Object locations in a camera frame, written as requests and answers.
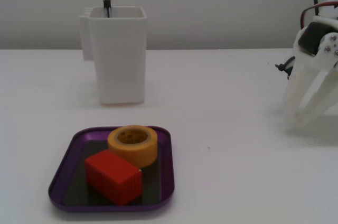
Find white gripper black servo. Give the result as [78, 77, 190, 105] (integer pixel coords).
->
[283, 14, 338, 127]

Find red rectangular block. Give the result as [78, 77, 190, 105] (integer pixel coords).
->
[84, 149, 143, 206]

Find yellow masking tape roll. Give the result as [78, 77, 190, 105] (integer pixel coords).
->
[107, 125, 159, 169]

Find white plastic pen holder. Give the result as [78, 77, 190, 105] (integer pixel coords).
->
[78, 6, 147, 106]

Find purple metal tray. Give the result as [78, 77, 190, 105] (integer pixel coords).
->
[48, 126, 175, 213]

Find black cable tie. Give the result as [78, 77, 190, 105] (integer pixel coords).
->
[274, 56, 296, 80]

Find red black servo cable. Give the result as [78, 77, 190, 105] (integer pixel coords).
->
[300, 1, 338, 30]

